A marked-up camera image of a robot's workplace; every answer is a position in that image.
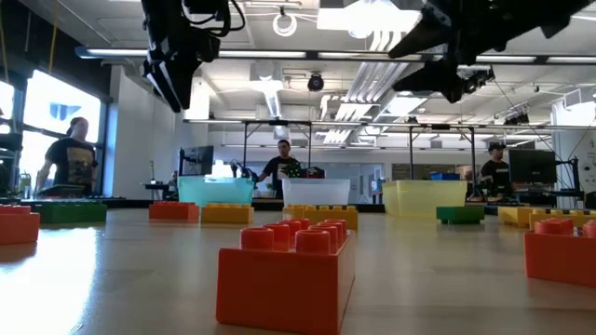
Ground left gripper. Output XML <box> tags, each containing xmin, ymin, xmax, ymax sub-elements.
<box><xmin>142</xmin><ymin>13</ymin><xmax>206</xmax><ymax>114</ymax></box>

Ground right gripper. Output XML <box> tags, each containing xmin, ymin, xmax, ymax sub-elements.
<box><xmin>388</xmin><ymin>0</ymin><xmax>507</xmax><ymax>104</ymax></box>

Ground orange toy building block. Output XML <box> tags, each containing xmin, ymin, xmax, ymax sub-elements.
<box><xmin>523</xmin><ymin>217</ymin><xmax>596</xmax><ymax>288</ymax></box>
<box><xmin>0</xmin><ymin>204</ymin><xmax>42</xmax><ymax>247</ymax></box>
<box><xmin>148</xmin><ymin>200</ymin><xmax>201</xmax><ymax>224</ymax></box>
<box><xmin>215</xmin><ymin>217</ymin><xmax>358</xmax><ymax>335</ymax></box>

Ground yellow toy building block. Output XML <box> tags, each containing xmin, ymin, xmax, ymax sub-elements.
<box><xmin>528</xmin><ymin>208</ymin><xmax>596</xmax><ymax>232</ymax></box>
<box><xmin>497</xmin><ymin>206</ymin><xmax>536</xmax><ymax>229</ymax></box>
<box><xmin>200</xmin><ymin>202</ymin><xmax>255</xmax><ymax>225</ymax></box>
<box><xmin>302</xmin><ymin>205</ymin><xmax>359</xmax><ymax>232</ymax></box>
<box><xmin>281</xmin><ymin>204</ymin><xmax>309</xmax><ymax>221</ymax></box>

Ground green toy building block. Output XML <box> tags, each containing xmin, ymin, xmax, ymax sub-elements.
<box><xmin>33</xmin><ymin>199</ymin><xmax>109</xmax><ymax>226</ymax></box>
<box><xmin>436</xmin><ymin>205</ymin><xmax>486</xmax><ymax>226</ymax></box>

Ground black computer monitor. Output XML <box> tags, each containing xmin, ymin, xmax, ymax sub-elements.
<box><xmin>508</xmin><ymin>148</ymin><xmax>559</xmax><ymax>185</ymax></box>
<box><xmin>178</xmin><ymin>144</ymin><xmax>216</xmax><ymax>178</ymax></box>

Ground long ceiling light strip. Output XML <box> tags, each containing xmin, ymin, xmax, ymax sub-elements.
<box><xmin>74</xmin><ymin>45</ymin><xmax>308</xmax><ymax>60</ymax></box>

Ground teal translucent plastic bin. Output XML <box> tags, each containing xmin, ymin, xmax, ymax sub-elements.
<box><xmin>177</xmin><ymin>175</ymin><xmax>256</xmax><ymax>216</ymax></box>

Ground person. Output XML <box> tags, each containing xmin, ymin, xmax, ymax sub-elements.
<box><xmin>478</xmin><ymin>141</ymin><xmax>514</xmax><ymax>199</ymax></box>
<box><xmin>257</xmin><ymin>139</ymin><xmax>303</xmax><ymax>200</ymax></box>
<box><xmin>34</xmin><ymin>115</ymin><xmax>100</xmax><ymax>197</ymax></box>

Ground yellow translucent plastic bin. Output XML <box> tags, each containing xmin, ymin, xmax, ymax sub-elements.
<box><xmin>382</xmin><ymin>180</ymin><xmax>468</xmax><ymax>220</ymax></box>

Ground clear white plastic bin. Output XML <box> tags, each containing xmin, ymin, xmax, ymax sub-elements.
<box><xmin>281</xmin><ymin>178</ymin><xmax>352</xmax><ymax>220</ymax></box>

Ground black ceiling camera rig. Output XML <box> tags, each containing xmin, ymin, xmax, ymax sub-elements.
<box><xmin>458</xmin><ymin>64</ymin><xmax>495</xmax><ymax>95</ymax></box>

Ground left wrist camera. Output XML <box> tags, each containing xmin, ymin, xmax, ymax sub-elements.
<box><xmin>185</xmin><ymin>0</ymin><xmax>223</xmax><ymax>64</ymax></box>

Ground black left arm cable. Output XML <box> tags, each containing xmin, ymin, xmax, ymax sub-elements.
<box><xmin>183</xmin><ymin>0</ymin><xmax>247</xmax><ymax>38</ymax></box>

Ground black metal gantry frame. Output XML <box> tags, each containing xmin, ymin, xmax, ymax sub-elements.
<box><xmin>407</xmin><ymin>123</ymin><xmax>478</xmax><ymax>199</ymax></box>
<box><xmin>241</xmin><ymin>119</ymin><xmax>314</xmax><ymax>183</ymax></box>

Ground white coiled cable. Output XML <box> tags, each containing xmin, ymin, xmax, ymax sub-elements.
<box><xmin>271</xmin><ymin>5</ymin><xmax>299</xmax><ymax>39</ymax></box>

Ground black ceiling dome camera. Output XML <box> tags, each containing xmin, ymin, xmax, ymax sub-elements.
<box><xmin>306</xmin><ymin>72</ymin><xmax>326</xmax><ymax>93</ymax></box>

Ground black aluminium table frame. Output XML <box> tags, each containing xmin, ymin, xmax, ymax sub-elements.
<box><xmin>0</xmin><ymin>195</ymin><xmax>387</xmax><ymax>215</ymax></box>

